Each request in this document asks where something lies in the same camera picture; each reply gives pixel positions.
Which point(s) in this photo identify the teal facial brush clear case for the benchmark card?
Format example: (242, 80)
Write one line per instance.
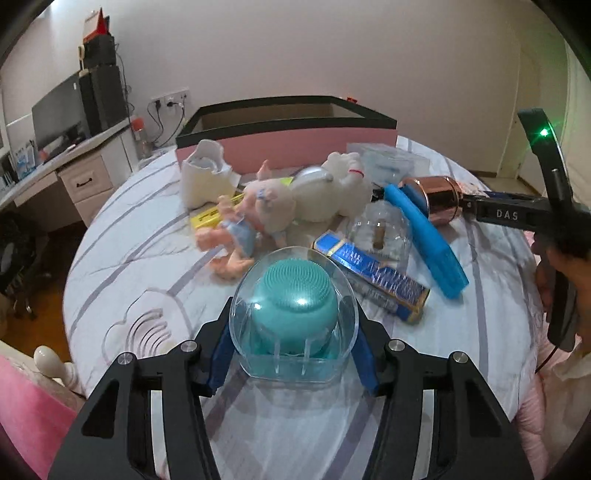
(291, 300)

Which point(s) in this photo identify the rose gold cylinder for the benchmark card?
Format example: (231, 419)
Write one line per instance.
(434, 198)

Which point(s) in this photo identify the person's right hand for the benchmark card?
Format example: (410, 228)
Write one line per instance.
(544, 272)

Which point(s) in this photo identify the black computer tower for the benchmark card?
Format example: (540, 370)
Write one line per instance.
(104, 101)

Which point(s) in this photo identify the white boot-shaped holder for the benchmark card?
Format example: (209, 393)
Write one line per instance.
(205, 180)

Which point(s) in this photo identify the black computer monitor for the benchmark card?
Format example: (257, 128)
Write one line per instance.
(60, 115)

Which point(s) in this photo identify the white desk with drawers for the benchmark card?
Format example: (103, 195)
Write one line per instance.
(87, 180)

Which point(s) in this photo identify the pink pig plush toy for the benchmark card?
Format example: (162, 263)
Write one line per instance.
(272, 203)

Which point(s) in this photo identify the red cap bottle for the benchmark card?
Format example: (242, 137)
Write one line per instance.
(141, 138)

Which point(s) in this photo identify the black office chair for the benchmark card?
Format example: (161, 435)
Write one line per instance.
(18, 263)

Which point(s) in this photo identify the white wall outlet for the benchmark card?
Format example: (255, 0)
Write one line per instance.
(171, 98)

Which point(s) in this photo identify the pink storage box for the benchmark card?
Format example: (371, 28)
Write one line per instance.
(286, 143)

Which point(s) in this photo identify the white plush toy silver helmet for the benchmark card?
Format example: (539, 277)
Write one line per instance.
(337, 189)

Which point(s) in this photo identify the baby doll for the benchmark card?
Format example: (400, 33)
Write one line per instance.
(235, 233)

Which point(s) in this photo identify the white door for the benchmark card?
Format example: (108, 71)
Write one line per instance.
(531, 120)

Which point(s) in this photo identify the white bedpost knob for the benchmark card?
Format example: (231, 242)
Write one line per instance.
(46, 357)

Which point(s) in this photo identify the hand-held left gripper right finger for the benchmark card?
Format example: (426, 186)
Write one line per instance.
(367, 364)

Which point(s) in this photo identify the pink bed cover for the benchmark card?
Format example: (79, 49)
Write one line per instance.
(27, 415)

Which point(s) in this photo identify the black speaker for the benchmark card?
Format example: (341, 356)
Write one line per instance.
(99, 50)

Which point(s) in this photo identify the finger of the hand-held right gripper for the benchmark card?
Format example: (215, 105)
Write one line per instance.
(470, 205)

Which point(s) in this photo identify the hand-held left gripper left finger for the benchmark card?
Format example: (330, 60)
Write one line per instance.
(220, 355)

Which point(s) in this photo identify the red desk calendar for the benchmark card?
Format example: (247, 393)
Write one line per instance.
(99, 25)

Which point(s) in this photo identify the pale pink quilt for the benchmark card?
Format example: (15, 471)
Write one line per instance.
(535, 424)

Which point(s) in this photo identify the clear plastic box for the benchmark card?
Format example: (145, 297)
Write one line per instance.
(392, 161)

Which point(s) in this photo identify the blue white boxes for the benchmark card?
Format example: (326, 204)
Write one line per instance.
(25, 161)

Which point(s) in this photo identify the blue foil packet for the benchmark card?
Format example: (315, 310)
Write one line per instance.
(369, 272)

